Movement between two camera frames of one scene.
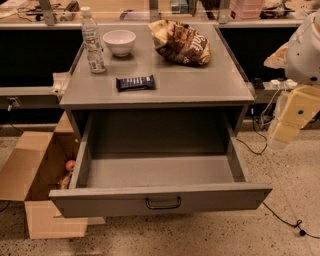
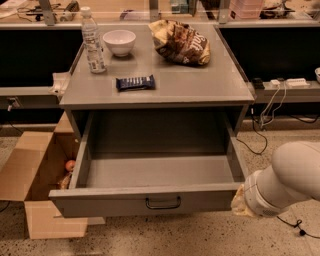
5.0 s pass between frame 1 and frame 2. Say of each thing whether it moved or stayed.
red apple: stayed
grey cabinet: stayed
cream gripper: moved
